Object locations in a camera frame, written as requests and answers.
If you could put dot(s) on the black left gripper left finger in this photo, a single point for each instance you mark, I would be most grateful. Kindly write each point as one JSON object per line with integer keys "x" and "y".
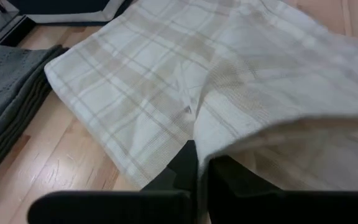
{"x": 120, "y": 207}

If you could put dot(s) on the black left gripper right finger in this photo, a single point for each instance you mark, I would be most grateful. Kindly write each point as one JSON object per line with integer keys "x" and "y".
{"x": 275, "y": 207}

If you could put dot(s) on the white towel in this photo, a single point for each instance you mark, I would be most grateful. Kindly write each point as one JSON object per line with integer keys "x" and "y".
{"x": 197, "y": 62}

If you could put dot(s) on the grey kitchen towel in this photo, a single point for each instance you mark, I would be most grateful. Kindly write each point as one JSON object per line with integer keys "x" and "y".
{"x": 5, "y": 87}

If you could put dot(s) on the black aluminium crossbar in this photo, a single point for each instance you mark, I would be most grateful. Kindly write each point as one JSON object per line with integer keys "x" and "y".
{"x": 17, "y": 31}

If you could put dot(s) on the navy white striped fabric bin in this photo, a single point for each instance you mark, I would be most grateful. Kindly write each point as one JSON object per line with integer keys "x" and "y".
{"x": 57, "y": 7}

